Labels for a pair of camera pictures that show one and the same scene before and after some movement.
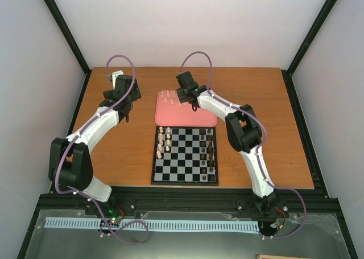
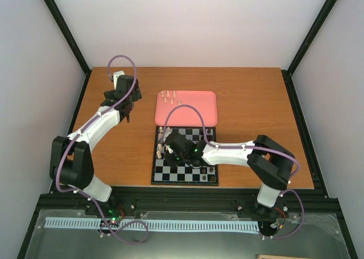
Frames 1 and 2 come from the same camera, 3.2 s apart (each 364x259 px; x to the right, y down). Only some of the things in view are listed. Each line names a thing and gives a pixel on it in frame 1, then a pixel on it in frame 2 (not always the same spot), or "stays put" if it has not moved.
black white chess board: x=185 y=156 stays put
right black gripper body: x=182 y=100 → x=173 y=163
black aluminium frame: x=61 y=198 stays put
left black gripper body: x=136 y=95 stays put
